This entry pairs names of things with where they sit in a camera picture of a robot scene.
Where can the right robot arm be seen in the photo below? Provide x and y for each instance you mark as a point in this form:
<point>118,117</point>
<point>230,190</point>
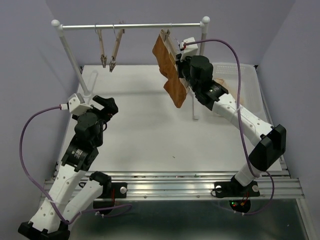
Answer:
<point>269,141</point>

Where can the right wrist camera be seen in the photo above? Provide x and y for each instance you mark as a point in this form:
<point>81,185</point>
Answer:
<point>188,50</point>

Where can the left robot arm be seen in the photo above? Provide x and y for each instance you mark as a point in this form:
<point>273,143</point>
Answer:
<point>59,209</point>

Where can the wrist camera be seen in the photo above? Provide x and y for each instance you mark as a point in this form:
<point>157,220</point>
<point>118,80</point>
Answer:
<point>76,105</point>
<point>188,50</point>

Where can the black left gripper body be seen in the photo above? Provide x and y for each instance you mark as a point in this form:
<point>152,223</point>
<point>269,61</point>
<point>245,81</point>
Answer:
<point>105,114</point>

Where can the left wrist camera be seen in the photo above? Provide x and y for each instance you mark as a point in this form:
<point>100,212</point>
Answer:
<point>76,105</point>

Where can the cream striped underwear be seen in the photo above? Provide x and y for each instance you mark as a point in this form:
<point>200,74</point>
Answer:
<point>231,90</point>

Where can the translucent plastic basket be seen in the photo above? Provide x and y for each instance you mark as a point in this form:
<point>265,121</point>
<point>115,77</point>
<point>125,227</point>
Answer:
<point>250,94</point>

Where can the white clothes rack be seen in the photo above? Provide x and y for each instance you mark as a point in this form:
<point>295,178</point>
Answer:
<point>61,28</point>

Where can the aluminium mounting rail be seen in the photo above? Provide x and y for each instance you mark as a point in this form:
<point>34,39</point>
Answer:
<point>161,186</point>

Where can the brown underwear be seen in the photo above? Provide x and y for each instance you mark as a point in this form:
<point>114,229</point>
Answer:
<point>167,67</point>

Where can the wooden clip hanger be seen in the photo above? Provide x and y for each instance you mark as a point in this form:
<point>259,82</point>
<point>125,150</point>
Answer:
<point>118,38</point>
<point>103,56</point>
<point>165,33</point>

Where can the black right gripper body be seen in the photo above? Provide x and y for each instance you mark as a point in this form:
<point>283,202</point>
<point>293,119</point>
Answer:
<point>183,68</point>

